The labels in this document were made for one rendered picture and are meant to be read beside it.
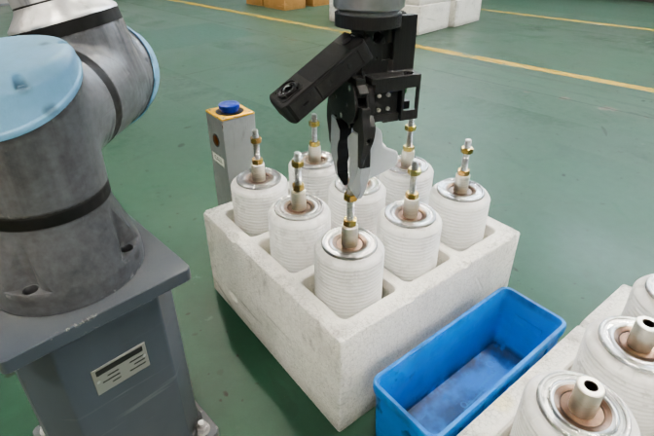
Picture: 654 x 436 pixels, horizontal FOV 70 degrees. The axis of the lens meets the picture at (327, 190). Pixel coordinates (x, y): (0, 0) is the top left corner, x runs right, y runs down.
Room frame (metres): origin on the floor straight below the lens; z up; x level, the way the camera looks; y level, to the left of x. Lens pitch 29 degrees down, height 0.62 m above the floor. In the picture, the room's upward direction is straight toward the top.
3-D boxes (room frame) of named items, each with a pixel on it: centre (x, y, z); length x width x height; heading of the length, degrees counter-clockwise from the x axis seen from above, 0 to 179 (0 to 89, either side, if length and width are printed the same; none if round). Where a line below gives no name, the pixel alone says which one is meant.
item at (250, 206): (0.70, 0.12, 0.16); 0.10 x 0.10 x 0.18
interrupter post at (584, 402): (0.27, -0.23, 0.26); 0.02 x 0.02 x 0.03
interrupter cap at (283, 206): (0.61, 0.04, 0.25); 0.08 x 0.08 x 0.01
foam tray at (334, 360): (0.68, -0.05, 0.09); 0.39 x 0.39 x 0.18; 38
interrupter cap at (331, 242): (0.52, -0.03, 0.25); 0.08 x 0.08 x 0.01
